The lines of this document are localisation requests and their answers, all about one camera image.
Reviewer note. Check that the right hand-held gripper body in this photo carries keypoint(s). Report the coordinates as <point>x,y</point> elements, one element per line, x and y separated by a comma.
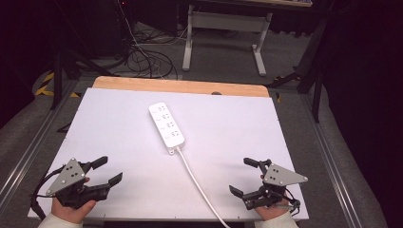
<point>280,176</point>

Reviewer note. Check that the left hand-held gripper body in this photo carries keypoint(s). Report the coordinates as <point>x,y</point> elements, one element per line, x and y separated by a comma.
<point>68,177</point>

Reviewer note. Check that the white power strip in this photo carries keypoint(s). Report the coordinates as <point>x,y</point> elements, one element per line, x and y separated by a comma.
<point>166,127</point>

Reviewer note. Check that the person's left hand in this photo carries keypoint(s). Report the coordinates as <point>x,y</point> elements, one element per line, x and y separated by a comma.
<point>71,214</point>

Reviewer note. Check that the person's right hand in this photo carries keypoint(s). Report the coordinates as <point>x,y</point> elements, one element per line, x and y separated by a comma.
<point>269,213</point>

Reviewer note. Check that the white board sheet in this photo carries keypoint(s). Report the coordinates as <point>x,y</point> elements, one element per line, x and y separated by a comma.
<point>120,126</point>

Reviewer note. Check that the black metal stand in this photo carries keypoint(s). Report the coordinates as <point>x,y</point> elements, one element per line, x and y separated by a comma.
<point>57,79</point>
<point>316,79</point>

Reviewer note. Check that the yellow black floor tape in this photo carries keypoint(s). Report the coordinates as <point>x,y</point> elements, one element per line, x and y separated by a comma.
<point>44,85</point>

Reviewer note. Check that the wooden table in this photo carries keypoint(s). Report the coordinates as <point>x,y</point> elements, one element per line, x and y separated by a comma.
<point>177,85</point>

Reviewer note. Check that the black curtain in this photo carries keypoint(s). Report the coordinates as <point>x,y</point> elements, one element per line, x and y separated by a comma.
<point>22,47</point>
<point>367,95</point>

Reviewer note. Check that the wooden desk top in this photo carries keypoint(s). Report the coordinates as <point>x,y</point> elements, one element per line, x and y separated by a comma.
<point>269,2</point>

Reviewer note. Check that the aluminium floor rail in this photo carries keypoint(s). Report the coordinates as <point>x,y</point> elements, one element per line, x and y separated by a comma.
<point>329,164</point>
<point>28,152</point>

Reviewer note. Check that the white metal desk frame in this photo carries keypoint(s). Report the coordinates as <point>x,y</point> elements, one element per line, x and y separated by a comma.
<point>226,19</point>

